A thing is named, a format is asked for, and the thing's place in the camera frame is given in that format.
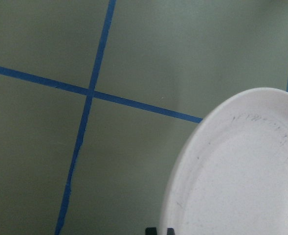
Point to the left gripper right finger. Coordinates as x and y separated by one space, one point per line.
170 231

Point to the pink plate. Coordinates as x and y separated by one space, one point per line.
231 177

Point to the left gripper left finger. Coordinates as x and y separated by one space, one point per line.
151 231

